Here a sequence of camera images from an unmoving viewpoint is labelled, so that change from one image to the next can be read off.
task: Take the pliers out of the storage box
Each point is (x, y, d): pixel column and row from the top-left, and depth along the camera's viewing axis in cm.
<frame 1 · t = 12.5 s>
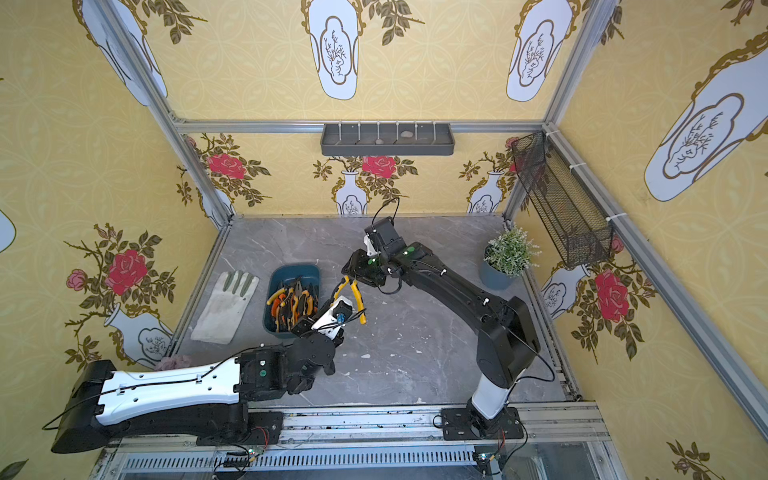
left hand: (332, 306, 72), fingers closed
right hand: (343, 278, 79), fingers open
teal storage box: (291, 291, 96), point 5 cm above the table
white green work glove: (225, 306, 97), on the table
blue plant pot: (492, 276, 92), point 12 cm above the table
green white artificial plant: (512, 251, 91), point 18 cm above the table
yellow black combination pliers: (359, 297, 78), point 20 cm above the table

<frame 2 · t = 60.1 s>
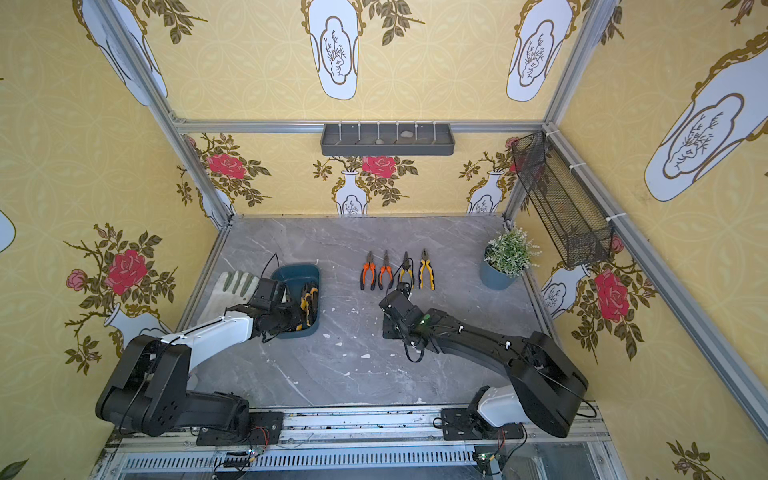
left hand: (306, 314, 93), fingers open
right hand: (387, 328, 86), fingers open
yellow black combination pliers: (426, 262, 106), point 3 cm above the table
yellow black long-nose pliers: (406, 267, 108), on the table
orange long-nose pliers: (386, 267, 106), point 2 cm above the table
orange black needle pliers: (366, 266, 107), on the table
the other named things where they were.

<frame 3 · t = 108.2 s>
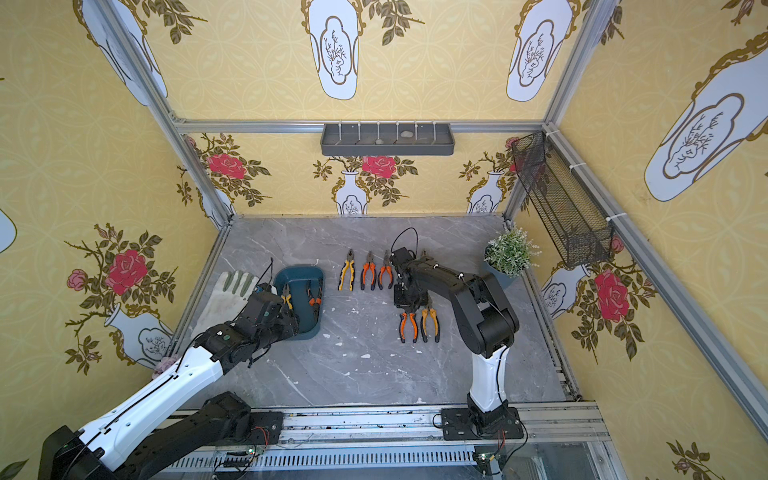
left hand: (296, 319, 82), fingers open
right hand: (404, 306, 96), fingers closed
yellow black large pliers: (348, 263, 108), on the table
orange black combination pliers: (402, 320, 94), on the table
orange black upside-down long-nose pliers: (315, 302, 97), point 2 cm above the table
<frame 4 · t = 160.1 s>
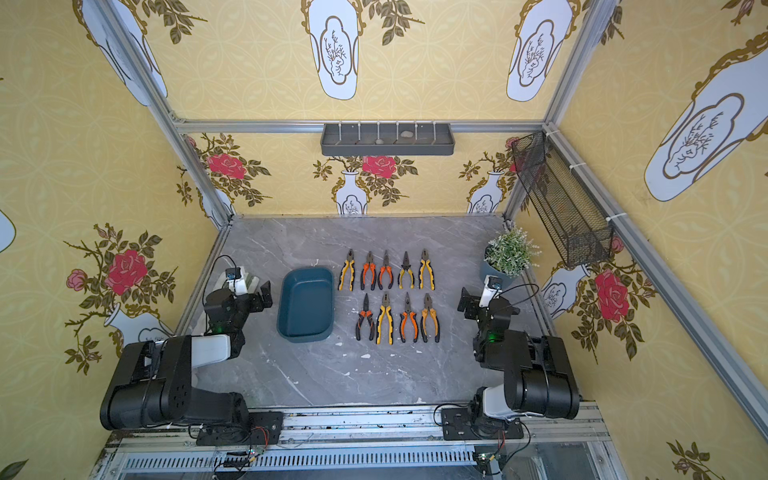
left hand: (256, 282, 92), fingers open
right hand: (478, 289, 92), fingers open
orange black upside-down long-nose pliers: (365, 313, 95), point 2 cm above the table
yellow black deli pliers: (390, 319, 94), on the table
